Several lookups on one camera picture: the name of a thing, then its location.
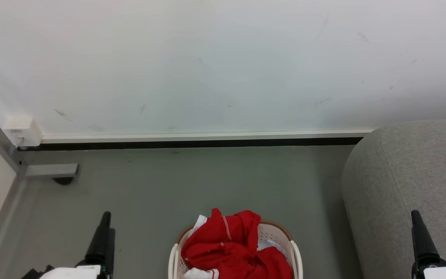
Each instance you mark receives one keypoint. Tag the grey fabric sofa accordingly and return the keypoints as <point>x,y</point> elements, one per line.
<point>409,174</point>

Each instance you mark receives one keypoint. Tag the white plastic laundry basket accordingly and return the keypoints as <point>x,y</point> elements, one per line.
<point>295,259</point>

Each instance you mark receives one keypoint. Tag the grey metal frame leg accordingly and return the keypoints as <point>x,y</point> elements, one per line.
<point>48,169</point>

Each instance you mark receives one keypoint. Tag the white wall socket box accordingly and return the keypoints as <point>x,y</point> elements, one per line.
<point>23,130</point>

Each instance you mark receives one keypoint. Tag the white black baseboard strip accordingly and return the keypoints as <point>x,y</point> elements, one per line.
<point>207,139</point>

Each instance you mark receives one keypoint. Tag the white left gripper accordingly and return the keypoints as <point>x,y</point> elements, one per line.
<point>76,273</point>

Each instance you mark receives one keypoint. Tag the black round frame foot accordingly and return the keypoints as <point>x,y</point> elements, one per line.
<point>63,180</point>

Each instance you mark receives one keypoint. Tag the red garment with white band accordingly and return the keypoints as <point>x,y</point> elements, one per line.
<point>230,248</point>

